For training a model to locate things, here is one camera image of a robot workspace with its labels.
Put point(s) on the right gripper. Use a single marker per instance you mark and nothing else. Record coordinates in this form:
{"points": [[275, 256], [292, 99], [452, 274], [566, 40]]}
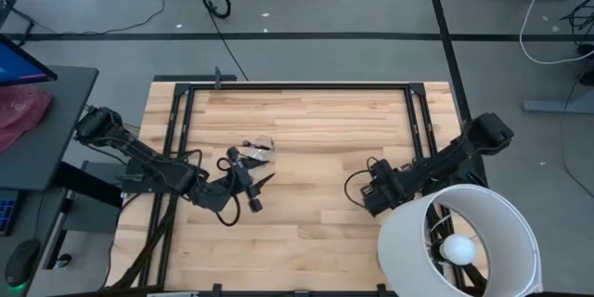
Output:
{"points": [[383, 188]]}

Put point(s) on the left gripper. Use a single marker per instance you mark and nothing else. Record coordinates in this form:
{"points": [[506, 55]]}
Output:
{"points": [[241, 181]]}

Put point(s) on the clear acrylic organizer container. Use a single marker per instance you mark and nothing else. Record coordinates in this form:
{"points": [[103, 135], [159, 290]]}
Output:
{"points": [[265, 141]]}

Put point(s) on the black round-head makeup brush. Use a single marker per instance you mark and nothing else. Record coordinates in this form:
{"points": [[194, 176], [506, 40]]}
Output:
{"points": [[246, 143]]}

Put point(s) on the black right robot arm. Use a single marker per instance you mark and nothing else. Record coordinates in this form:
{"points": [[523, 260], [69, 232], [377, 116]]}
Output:
{"points": [[464, 148]]}

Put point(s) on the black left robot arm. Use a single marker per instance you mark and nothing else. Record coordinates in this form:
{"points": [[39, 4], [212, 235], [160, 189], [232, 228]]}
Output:
{"points": [[139, 153]]}

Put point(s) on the white lamp shade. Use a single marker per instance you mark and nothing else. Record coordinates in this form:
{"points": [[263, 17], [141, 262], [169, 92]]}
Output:
{"points": [[408, 250]]}

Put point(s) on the white light bulb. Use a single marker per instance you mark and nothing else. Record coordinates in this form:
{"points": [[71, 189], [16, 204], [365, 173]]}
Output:
{"points": [[457, 249]]}

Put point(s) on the black clamp bar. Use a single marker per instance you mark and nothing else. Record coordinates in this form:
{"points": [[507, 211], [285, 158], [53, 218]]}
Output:
{"points": [[195, 77]]}

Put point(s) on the grey desk leg base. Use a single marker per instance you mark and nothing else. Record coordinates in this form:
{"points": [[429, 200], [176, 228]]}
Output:
{"points": [[93, 215]]}

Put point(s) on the grey desk foot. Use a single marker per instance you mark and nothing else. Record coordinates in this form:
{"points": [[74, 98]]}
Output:
{"points": [[557, 106]]}

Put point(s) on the black desk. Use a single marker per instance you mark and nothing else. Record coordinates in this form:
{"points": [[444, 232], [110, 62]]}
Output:
{"points": [[69, 116]]}

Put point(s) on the pink cloth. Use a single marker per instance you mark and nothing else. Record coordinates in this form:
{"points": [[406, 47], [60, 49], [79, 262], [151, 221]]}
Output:
{"points": [[21, 111]]}

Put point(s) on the black computer mouse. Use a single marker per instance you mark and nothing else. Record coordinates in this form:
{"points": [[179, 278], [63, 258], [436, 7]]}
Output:
{"points": [[23, 260]]}

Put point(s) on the black keyboard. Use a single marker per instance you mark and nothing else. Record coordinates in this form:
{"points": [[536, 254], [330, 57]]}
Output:
{"points": [[7, 213]]}

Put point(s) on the computer monitor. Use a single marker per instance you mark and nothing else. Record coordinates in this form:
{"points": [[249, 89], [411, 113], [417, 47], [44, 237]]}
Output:
{"points": [[18, 65]]}

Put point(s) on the black aluminium table frame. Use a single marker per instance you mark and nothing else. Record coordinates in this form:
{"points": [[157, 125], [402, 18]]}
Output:
{"points": [[297, 86]]}

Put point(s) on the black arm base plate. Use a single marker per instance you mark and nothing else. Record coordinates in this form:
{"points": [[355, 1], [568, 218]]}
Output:
{"points": [[134, 185]]}

